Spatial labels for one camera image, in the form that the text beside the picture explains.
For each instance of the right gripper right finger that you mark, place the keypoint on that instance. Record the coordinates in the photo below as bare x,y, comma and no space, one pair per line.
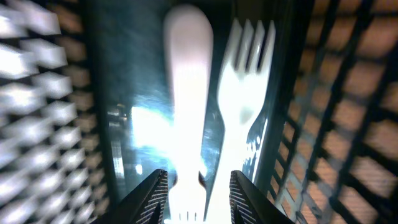
249,205

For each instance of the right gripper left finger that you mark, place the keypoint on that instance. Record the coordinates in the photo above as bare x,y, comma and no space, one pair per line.
143,205

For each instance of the white fork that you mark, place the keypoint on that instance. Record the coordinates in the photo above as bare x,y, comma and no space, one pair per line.
241,93
188,38

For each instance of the black plastic basket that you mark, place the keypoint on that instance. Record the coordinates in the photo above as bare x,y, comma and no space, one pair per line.
331,155

